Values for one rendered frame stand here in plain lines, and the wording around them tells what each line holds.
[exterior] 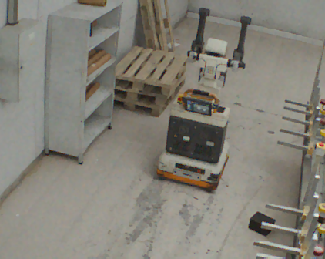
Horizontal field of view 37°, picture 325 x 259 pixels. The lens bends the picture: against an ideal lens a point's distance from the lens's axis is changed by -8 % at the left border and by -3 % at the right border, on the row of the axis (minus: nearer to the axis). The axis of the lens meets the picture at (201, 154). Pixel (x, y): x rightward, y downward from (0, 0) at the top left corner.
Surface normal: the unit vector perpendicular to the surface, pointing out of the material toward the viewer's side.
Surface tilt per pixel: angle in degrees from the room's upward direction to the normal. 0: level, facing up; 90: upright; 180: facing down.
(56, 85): 90
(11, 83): 90
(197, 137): 90
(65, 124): 90
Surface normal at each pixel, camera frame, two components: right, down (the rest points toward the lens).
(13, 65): -0.21, 0.47
